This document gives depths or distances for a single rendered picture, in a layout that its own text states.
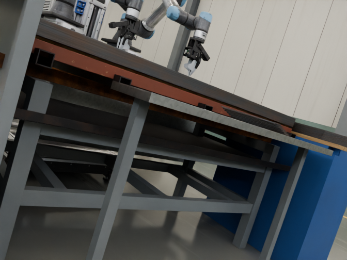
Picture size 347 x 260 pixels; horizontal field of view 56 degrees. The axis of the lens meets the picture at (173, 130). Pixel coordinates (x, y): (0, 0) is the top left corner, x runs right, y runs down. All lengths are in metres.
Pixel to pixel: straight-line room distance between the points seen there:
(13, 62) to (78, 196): 0.62
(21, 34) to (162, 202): 0.99
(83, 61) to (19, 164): 0.41
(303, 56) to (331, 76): 0.94
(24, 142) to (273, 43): 9.08
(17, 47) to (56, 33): 0.24
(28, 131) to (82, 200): 0.36
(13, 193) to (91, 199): 0.30
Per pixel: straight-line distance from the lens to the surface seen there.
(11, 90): 0.96
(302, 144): 1.63
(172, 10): 1.93
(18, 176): 1.24
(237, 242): 2.17
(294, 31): 9.77
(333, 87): 8.87
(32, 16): 0.96
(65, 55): 1.18
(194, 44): 1.90
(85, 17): 2.46
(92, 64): 1.21
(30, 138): 1.20
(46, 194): 1.30
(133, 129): 1.08
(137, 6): 1.96
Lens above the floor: 0.74
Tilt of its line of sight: 5 degrees down
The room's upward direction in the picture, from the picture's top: 18 degrees clockwise
